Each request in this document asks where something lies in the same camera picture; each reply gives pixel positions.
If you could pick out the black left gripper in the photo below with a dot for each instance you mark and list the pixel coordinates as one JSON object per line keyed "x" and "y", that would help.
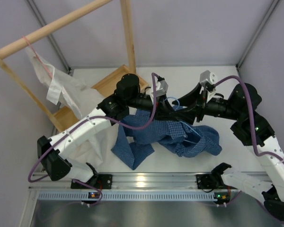
{"x": 163, "y": 109}

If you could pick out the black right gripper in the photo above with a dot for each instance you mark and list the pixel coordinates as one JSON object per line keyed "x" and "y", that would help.
{"x": 189, "y": 114}

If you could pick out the blue plaid shirt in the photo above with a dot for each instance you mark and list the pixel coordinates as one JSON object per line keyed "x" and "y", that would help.
{"x": 132, "y": 147}

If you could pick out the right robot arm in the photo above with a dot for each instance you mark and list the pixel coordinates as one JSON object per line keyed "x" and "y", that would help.
{"x": 253, "y": 131}

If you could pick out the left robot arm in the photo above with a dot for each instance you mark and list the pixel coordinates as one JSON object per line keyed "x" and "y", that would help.
{"x": 53, "y": 153}

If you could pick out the white table cover sheet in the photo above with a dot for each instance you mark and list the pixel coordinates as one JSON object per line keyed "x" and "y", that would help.
{"x": 181, "y": 80}

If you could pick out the white cloth garment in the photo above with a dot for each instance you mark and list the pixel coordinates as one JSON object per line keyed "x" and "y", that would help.
{"x": 81, "y": 99}

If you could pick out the wooden clothes rack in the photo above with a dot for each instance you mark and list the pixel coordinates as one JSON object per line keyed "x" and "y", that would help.
{"x": 64, "y": 117}

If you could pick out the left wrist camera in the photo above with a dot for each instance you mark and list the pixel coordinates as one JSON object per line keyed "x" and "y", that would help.
{"x": 159, "y": 88}

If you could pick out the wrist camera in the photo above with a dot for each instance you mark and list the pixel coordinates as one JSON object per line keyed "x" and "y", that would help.
{"x": 159, "y": 88}
{"x": 207, "y": 81}

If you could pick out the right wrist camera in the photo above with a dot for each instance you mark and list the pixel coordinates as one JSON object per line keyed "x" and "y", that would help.
{"x": 207, "y": 81}

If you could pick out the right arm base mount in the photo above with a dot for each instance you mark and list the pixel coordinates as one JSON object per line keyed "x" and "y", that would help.
{"x": 210, "y": 182}

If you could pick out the aluminium mounting rail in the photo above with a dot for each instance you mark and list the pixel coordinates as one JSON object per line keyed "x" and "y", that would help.
{"x": 139, "y": 181}

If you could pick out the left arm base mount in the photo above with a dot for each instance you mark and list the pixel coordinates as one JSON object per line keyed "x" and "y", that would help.
{"x": 94, "y": 182}

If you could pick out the slotted white cable duct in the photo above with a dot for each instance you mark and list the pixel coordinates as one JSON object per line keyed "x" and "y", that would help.
{"x": 130, "y": 196}

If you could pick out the pink wire hanger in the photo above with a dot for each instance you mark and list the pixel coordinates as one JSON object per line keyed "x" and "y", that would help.
{"x": 38, "y": 58}

